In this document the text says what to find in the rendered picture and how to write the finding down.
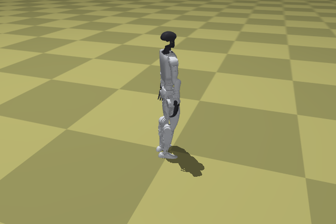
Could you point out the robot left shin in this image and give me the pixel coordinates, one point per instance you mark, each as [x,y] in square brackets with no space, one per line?
[161,132]

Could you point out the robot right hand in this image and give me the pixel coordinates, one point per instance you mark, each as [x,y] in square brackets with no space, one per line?
[175,109]

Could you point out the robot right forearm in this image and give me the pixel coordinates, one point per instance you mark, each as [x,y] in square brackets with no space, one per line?
[176,91]

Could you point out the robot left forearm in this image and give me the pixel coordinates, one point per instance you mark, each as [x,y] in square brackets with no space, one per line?
[162,82]

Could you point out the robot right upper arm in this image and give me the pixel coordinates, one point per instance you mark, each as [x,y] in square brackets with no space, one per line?
[173,63]

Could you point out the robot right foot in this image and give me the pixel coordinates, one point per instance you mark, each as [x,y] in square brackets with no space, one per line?
[169,155]

